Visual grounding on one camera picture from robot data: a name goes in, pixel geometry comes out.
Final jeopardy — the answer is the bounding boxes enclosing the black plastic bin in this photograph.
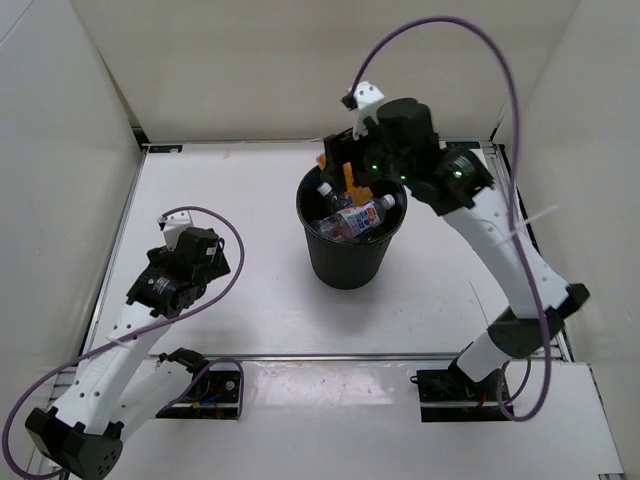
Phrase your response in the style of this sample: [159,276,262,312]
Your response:
[296,167,407,290]

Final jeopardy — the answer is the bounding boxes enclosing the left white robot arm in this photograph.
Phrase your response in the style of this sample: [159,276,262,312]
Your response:
[25,224,230,479]

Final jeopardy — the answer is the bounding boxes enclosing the blue orange label bottle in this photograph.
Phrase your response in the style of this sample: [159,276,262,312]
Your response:
[328,194,396,243]

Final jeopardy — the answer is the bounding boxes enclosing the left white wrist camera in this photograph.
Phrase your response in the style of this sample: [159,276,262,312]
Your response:
[157,211,193,250]

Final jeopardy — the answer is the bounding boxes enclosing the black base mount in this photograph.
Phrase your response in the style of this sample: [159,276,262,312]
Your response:
[410,369,508,423]
[156,348,245,420]

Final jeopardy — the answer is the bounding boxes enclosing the orange juice bottle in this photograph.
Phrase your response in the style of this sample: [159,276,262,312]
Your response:
[342,162,373,206]

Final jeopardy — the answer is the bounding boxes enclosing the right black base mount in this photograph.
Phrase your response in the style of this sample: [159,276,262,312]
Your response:
[410,369,508,423]

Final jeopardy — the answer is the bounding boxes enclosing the clear crushed plastic bottle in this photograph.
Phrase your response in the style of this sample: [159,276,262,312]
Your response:
[311,217,347,242]

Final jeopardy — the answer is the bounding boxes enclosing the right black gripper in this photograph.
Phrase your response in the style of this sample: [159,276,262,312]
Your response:
[320,118,414,198]

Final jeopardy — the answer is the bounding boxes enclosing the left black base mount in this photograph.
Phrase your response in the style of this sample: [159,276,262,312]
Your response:
[156,348,245,420]

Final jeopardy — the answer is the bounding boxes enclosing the black label plastic bottle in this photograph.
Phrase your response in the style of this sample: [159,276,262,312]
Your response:
[317,182,353,213]

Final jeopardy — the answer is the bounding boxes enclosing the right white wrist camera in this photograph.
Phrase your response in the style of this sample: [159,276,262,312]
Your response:
[341,81,385,140]

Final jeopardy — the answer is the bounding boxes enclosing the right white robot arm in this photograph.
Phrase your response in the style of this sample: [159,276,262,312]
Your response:
[323,89,590,400]

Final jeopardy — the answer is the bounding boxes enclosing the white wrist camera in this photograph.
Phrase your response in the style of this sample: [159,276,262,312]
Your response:
[157,211,193,250]
[341,81,385,140]

